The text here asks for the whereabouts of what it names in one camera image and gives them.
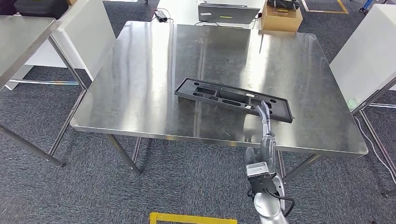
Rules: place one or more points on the black plastic plate holder part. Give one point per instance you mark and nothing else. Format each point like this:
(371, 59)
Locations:
(185, 92)

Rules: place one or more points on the stainless steel workbench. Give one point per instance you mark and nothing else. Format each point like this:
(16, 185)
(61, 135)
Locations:
(139, 77)

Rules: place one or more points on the grey box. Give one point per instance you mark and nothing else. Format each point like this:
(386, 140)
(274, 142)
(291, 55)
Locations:
(226, 14)

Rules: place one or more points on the small dark device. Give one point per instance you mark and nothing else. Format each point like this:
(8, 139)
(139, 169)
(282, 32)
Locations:
(161, 15)

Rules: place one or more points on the yellow floor tape square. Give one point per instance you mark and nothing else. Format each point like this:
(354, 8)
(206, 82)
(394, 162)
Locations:
(191, 219)
(343, 7)

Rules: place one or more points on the brown cardboard box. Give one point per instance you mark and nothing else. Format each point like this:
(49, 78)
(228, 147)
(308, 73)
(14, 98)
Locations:
(280, 21)

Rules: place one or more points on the stainless steel table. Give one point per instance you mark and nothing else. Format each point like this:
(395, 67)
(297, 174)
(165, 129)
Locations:
(374, 95)

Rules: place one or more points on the black hard case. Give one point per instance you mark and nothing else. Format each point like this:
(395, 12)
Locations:
(40, 8)

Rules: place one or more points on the white desk with metal legs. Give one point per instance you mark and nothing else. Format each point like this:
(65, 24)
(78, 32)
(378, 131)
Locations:
(21, 40)

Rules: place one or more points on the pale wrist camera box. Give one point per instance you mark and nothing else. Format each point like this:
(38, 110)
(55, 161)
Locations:
(257, 169)

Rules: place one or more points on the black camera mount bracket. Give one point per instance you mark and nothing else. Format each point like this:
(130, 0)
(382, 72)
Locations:
(261, 183)

